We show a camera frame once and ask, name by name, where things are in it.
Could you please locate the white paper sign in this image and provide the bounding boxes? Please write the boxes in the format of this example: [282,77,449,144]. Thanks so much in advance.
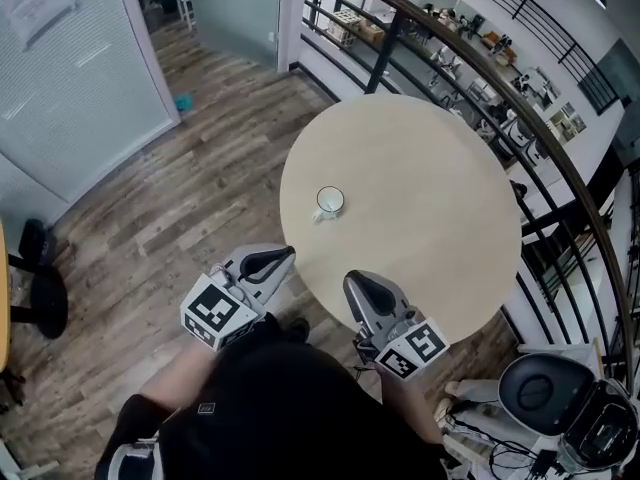
[8,0,77,45]

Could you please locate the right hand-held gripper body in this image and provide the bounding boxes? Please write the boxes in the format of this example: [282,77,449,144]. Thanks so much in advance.
[343,269,450,381]

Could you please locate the person's right forearm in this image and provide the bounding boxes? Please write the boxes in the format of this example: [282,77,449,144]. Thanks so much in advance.
[379,365,444,447]

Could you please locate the white chair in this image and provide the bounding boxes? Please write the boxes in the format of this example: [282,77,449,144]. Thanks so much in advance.
[173,0,197,32]

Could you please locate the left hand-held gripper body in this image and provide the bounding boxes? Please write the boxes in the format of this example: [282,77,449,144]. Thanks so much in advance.
[179,244,297,353]

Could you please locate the frosted glass partition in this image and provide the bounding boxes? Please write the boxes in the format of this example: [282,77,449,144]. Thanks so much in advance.
[0,0,182,207]

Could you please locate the yellow table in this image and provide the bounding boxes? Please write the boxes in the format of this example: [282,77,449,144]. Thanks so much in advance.
[0,217,12,375]

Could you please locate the person's black shirt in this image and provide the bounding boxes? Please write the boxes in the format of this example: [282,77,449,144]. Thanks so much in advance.
[94,312,451,480]

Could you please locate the black cables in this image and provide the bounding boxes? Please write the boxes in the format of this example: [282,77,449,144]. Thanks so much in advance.
[444,407,564,480]

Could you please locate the person's black shoe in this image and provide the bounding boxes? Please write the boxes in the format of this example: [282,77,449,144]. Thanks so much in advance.
[282,317,312,342]

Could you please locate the black railing with wooden handrail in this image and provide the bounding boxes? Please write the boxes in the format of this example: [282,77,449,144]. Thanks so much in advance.
[302,0,640,384]

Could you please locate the black device with screen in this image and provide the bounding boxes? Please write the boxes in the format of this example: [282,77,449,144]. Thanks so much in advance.
[558,377,639,475]

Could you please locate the person's left forearm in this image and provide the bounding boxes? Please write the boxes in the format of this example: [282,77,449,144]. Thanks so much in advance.
[137,340,221,412]

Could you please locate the wooden crate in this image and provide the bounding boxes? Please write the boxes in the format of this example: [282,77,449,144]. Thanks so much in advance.
[327,8,362,45]

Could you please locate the black metal balcony railing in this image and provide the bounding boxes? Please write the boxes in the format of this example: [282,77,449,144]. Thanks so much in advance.
[439,0,626,117]

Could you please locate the black stool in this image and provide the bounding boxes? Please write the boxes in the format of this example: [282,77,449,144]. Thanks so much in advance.
[8,217,70,340]

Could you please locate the white cup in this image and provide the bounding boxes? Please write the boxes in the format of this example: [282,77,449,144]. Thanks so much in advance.
[311,185,346,223]

